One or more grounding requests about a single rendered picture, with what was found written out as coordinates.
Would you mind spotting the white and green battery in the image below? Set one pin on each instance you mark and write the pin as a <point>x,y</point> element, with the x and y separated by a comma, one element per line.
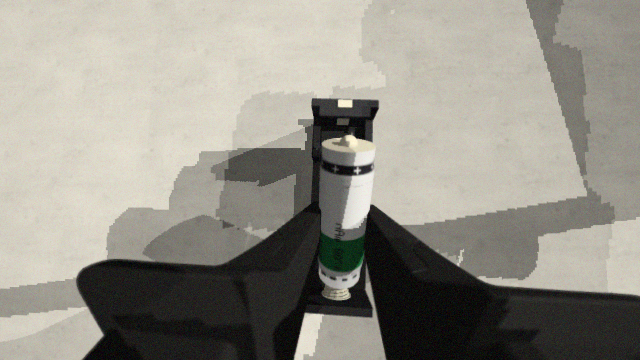
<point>345,189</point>

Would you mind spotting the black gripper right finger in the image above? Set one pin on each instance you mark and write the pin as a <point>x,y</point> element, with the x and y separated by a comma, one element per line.
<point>428,308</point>

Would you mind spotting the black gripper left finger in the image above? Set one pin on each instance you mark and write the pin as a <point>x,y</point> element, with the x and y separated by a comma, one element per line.
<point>256,301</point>

